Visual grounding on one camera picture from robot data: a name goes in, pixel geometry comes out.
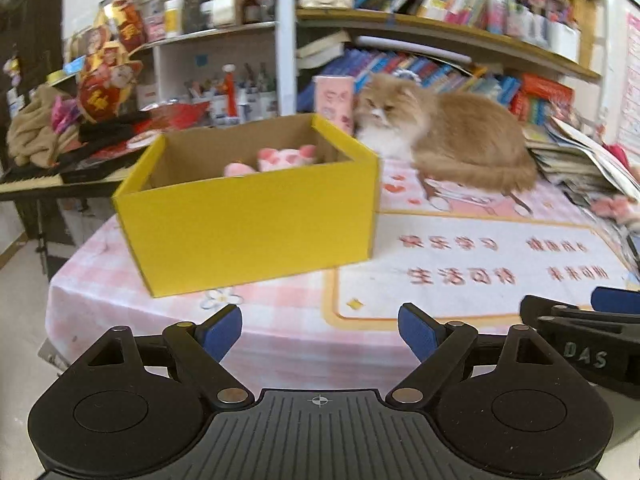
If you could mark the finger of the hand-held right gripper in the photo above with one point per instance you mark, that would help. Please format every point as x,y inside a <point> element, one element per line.
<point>615,299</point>
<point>542,312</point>

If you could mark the row of blue books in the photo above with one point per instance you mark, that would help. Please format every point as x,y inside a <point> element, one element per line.
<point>425,67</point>

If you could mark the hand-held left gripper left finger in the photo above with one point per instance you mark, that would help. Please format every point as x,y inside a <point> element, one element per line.
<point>222,330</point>

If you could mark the long black cloth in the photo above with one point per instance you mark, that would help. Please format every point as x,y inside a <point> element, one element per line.
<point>110,130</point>

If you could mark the pink carton box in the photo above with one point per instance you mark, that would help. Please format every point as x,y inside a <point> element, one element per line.
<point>332,102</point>

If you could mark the red and white figure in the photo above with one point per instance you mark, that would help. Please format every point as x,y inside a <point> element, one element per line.
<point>231,95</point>

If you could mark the red paper figure decoration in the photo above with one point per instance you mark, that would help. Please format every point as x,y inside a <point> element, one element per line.
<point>107,90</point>

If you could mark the white side shelf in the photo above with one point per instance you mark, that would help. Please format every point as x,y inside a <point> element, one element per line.
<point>175,55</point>

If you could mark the beige blanket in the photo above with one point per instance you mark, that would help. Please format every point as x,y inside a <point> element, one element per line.
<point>35,130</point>

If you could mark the white pen pot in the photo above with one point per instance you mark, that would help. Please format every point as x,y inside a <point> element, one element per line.
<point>565,42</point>

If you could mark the wooden bookshelf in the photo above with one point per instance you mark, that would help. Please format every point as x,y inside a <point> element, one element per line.
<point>285,35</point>

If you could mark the pink plush glove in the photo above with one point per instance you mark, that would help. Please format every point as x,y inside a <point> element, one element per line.
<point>617,207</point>

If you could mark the printed white desk mat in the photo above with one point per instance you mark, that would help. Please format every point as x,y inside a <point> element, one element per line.
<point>370,280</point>

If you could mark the black keyboard stand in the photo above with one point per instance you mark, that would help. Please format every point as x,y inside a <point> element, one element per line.
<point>42,250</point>

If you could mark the pen holders with pens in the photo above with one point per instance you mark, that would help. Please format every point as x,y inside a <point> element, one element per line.
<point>250,100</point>

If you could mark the red cloth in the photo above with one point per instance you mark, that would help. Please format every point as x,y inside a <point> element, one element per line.
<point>617,152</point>

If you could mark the alphabet wall poster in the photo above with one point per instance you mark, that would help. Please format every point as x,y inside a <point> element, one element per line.
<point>631,85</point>

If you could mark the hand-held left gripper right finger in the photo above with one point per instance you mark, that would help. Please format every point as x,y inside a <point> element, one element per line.
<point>420,330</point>

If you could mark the stack of magazines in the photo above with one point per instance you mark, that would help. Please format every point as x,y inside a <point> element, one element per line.
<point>570,160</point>

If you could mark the orange and white cat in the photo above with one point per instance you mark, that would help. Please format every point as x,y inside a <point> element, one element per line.
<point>465,135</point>

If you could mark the white lying books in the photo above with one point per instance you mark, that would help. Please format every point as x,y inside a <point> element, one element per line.
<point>320,50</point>

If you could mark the red thick dictionary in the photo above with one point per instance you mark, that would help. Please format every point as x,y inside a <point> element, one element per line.
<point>545,92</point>

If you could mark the yellow cardboard box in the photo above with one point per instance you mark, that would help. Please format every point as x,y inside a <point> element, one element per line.
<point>240,230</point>

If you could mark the pink checked tablecloth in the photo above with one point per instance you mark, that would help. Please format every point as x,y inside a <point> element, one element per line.
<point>100,285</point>

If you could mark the white jar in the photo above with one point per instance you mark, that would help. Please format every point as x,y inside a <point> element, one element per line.
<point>173,17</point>

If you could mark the black electric keyboard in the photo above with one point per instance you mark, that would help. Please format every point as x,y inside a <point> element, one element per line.
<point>30,176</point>

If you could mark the dark wooden door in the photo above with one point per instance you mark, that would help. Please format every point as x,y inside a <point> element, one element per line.
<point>30,20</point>

